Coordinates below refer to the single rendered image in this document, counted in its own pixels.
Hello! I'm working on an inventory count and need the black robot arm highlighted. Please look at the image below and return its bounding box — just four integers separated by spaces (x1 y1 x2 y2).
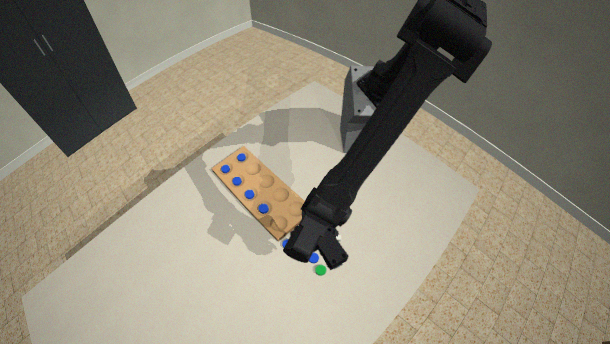
283 0 492 270

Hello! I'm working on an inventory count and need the tan tray with round pockets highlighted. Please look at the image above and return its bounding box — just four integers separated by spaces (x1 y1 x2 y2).
212 146 305 242

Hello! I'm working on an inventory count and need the green disc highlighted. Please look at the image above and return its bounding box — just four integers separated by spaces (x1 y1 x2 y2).
315 265 326 276

